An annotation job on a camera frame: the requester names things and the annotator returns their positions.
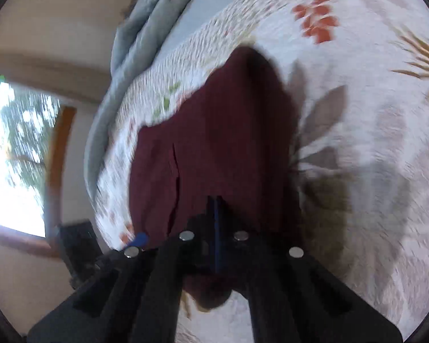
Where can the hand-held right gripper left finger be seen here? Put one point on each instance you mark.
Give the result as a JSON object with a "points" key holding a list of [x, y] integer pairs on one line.
{"points": [[203, 235]]}

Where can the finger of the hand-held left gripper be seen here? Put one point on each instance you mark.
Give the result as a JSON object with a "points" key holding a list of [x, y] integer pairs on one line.
{"points": [[140, 239]]}

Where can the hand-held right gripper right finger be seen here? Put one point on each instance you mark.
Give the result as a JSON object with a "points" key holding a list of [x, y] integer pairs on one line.
{"points": [[236, 250]]}

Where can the maroon pants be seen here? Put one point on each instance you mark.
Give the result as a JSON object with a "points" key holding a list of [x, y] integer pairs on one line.
{"points": [[218, 132]]}

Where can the wooden framed window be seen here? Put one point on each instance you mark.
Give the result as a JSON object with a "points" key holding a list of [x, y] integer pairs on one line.
{"points": [[18, 157]]}

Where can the white floral quilt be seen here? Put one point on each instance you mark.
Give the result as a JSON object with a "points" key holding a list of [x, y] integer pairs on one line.
{"points": [[361, 132]]}

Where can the grey comforter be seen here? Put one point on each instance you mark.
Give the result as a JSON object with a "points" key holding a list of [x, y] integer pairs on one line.
{"points": [[136, 43]]}

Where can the light blue bed sheet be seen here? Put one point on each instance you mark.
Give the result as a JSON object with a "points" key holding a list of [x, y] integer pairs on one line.
{"points": [[207, 10]]}

